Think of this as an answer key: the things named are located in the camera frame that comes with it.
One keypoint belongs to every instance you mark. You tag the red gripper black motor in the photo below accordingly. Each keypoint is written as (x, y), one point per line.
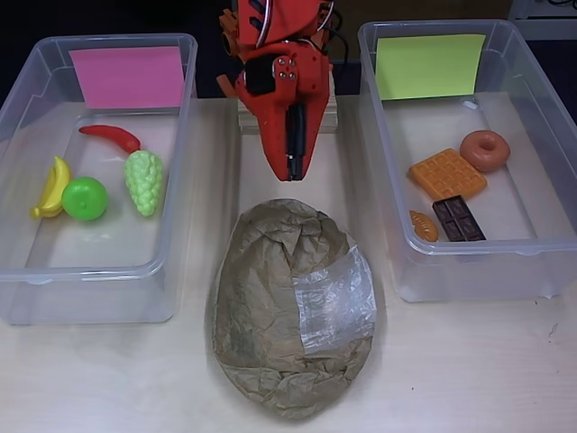
(276, 115)

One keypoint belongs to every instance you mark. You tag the pink sticky note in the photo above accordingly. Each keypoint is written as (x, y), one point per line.
(128, 76)

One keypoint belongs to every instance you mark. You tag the brown toy donut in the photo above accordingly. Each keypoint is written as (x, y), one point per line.
(484, 153)

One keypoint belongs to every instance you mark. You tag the light green toy lettuce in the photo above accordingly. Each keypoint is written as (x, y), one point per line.
(144, 180)

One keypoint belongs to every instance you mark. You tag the yellow toy banana bunch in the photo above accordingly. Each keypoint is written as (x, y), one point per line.
(56, 189)

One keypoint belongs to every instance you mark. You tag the green toy apple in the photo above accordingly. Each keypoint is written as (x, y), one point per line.
(84, 198)

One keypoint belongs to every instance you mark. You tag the crumpled brown paper bag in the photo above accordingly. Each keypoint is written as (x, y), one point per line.
(261, 293)

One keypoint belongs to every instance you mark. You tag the orange toy waffle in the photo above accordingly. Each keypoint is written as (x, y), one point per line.
(446, 173)

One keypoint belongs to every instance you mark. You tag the orange toy croissant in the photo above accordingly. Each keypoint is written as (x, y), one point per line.
(424, 225)

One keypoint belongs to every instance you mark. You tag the yellow sticky note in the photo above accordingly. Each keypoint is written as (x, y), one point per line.
(430, 65)

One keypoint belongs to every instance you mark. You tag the brown toy chocolate bar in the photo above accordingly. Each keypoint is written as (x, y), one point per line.
(457, 218)

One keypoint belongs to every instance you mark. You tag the orange table clamp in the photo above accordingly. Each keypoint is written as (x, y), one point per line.
(230, 31)

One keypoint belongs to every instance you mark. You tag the clear plastic bin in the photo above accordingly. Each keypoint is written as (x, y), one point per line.
(509, 113)
(112, 252)

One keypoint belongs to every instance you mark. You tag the red toy chili pepper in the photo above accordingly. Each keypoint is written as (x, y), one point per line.
(115, 135)

